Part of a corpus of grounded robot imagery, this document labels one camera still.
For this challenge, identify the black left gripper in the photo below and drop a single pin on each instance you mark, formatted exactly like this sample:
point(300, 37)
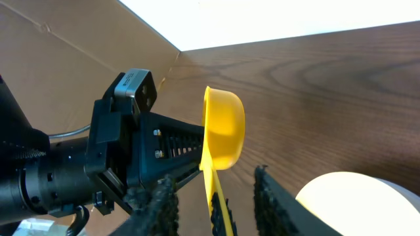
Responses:
point(169, 149)

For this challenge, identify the brown cardboard panel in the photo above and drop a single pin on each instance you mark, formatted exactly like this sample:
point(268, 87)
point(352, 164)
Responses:
point(58, 57)

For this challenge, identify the yellow plastic measuring scoop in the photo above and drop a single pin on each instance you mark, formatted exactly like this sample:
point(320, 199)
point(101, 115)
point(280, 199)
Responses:
point(224, 133)

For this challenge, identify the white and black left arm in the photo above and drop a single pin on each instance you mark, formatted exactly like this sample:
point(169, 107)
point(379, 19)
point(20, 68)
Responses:
point(39, 177)

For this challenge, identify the pale yellow bowl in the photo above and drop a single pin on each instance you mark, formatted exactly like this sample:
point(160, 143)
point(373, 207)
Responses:
point(357, 204)

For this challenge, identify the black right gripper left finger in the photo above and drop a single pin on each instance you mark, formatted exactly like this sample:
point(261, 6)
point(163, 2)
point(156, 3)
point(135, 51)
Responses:
point(155, 211)

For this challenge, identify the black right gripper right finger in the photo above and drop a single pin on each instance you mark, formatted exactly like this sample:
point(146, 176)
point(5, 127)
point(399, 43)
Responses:
point(278, 213)

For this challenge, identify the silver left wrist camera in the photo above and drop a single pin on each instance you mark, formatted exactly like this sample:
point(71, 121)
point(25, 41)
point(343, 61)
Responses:
point(139, 85)

